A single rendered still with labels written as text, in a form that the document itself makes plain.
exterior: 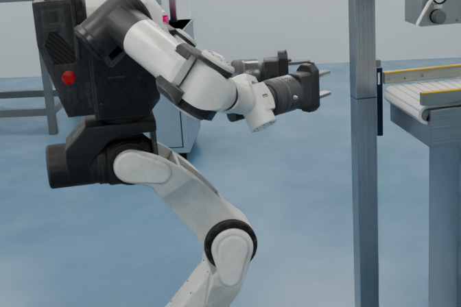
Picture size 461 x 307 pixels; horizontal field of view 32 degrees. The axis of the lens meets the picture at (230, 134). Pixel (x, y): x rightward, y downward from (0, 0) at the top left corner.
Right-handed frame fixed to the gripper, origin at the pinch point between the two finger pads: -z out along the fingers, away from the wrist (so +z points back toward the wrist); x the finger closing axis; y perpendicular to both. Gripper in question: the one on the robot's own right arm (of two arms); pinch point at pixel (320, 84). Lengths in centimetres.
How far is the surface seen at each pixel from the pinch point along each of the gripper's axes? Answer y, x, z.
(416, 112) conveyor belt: 14.9, 9.1, -19.7
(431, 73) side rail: 2.1, 5.1, -44.4
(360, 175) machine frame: -10.5, 34.0, -27.4
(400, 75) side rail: -2.8, 4.8, -36.6
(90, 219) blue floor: -192, 100, -41
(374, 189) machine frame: -8, 39, -31
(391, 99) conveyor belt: -0.3, 9.7, -29.0
